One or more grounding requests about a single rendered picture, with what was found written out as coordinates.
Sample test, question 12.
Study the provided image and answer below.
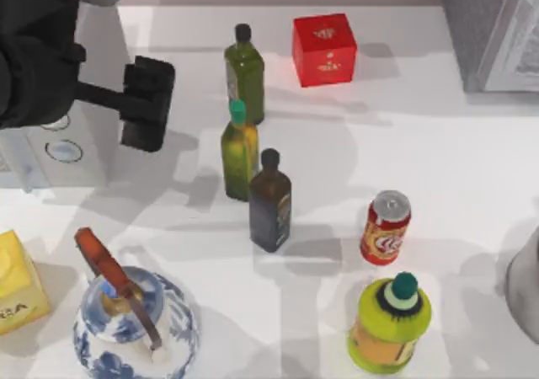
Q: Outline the round microwave knob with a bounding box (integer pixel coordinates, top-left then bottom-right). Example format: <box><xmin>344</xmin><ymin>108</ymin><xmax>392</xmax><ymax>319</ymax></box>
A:
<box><xmin>40</xmin><ymin>115</ymin><xmax>71</xmax><ymax>132</ymax></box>
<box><xmin>44</xmin><ymin>139</ymin><xmax>83</xmax><ymax>164</ymax></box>

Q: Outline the green bottle with black cap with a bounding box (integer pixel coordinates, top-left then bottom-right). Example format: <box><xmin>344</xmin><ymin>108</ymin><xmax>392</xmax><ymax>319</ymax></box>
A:
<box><xmin>223</xmin><ymin>23</ymin><xmax>266</xmax><ymax>125</ymax></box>

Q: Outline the olive bottle with green cap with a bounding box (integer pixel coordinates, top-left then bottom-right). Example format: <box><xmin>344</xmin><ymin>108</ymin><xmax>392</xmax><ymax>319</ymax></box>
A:
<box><xmin>220</xmin><ymin>99</ymin><xmax>260</xmax><ymax>203</ymax></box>

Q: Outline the dark brown bottle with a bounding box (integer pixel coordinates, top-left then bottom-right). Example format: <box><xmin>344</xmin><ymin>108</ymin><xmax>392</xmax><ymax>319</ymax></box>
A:
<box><xmin>248</xmin><ymin>147</ymin><xmax>293</xmax><ymax>254</ymax></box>

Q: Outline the red box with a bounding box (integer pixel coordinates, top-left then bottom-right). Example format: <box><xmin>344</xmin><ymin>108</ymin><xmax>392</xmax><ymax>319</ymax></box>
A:
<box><xmin>291</xmin><ymin>13</ymin><xmax>359</xmax><ymax>88</ymax></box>

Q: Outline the yellow box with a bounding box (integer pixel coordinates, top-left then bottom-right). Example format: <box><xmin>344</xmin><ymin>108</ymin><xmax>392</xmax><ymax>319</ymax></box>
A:
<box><xmin>0</xmin><ymin>228</ymin><xmax>52</xmax><ymax>338</ymax></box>

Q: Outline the blue and white teapot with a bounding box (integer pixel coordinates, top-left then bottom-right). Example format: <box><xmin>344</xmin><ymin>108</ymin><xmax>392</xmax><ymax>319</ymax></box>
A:
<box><xmin>72</xmin><ymin>227</ymin><xmax>203</xmax><ymax>379</ymax></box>

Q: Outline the red and white can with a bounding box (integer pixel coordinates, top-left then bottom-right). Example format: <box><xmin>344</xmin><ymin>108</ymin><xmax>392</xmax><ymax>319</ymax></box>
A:
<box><xmin>359</xmin><ymin>189</ymin><xmax>413</xmax><ymax>266</ymax></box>

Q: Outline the yellow-green bottle with teal cap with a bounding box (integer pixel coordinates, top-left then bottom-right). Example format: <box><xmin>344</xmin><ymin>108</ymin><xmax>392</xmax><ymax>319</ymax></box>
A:
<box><xmin>346</xmin><ymin>270</ymin><xmax>433</xmax><ymax>374</ymax></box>

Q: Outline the grey cabinet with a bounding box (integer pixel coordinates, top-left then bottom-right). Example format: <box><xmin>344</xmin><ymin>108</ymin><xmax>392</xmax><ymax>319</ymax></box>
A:
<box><xmin>436</xmin><ymin>0</ymin><xmax>539</xmax><ymax>94</ymax></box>

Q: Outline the pale grey cabinet door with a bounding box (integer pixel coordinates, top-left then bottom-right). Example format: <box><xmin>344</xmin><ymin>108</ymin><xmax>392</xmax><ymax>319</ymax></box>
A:
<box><xmin>479</xmin><ymin>0</ymin><xmax>539</xmax><ymax>93</ymax></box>

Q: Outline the grey rounded object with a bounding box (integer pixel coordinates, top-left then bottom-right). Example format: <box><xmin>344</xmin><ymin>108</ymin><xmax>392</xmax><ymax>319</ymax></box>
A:
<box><xmin>504</xmin><ymin>228</ymin><xmax>539</xmax><ymax>343</ymax></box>

